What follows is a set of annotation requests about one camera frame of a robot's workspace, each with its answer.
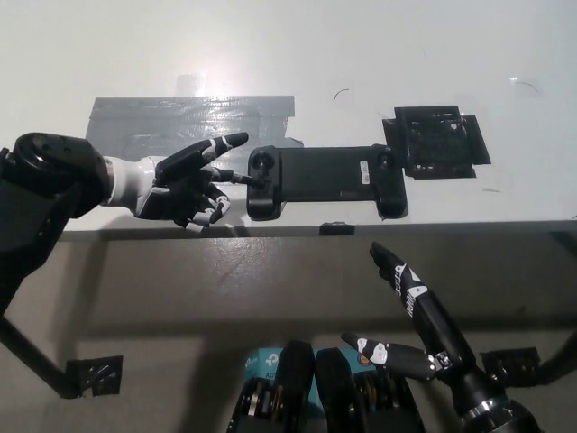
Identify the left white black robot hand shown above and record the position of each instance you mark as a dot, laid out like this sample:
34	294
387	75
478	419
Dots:
135	180

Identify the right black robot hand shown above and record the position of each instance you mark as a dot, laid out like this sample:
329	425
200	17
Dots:
439	334

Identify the black mobile game controller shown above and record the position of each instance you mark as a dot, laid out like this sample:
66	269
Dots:
324	173

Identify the black table leg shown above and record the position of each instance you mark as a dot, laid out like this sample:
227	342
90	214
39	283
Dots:
561	358
31	349

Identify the black tape square patch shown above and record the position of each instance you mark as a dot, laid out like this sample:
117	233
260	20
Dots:
435	142

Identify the grey duct tape patch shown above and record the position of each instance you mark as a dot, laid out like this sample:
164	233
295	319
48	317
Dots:
189	117

